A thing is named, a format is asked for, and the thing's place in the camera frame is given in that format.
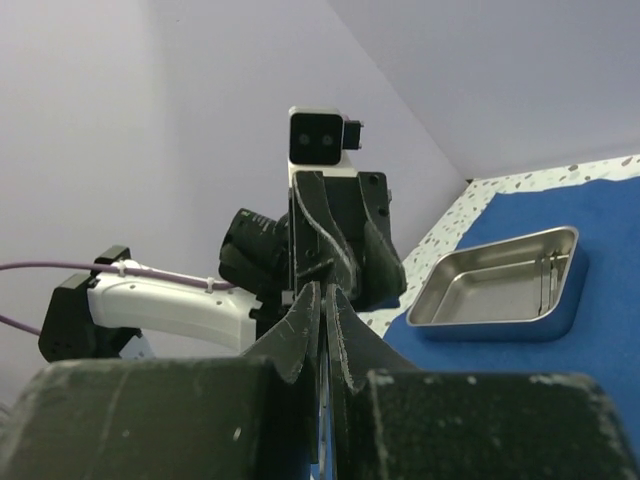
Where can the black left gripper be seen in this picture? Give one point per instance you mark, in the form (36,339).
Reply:
(339,234)

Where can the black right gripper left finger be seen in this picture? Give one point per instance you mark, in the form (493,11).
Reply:
(254,416)

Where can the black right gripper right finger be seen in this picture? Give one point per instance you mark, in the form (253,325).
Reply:
(393,420)

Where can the stainless steel instrument tray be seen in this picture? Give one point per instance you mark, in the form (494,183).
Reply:
(488,293)

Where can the blue surgical cloth wrap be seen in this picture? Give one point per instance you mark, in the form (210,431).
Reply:
(519,358)

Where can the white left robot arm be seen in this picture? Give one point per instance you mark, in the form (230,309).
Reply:
(103,311)

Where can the steel tweezers in tray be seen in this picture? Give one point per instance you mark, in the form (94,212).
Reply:
(549,273)

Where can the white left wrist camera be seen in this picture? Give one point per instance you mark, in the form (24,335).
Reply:
(319,141)

